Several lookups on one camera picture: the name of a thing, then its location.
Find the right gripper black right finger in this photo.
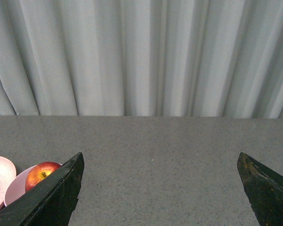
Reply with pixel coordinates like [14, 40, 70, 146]
[237, 153, 283, 226]

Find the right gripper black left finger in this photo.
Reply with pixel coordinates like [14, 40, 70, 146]
[0, 152, 84, 226]

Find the red yellow apple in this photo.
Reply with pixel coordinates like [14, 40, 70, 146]
[25, 161, 61, 192]

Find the pink bowl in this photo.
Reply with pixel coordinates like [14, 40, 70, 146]
[4, 163, 63, 207]

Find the grey-white curtain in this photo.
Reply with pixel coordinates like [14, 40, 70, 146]
[0, 0, 283, 119]

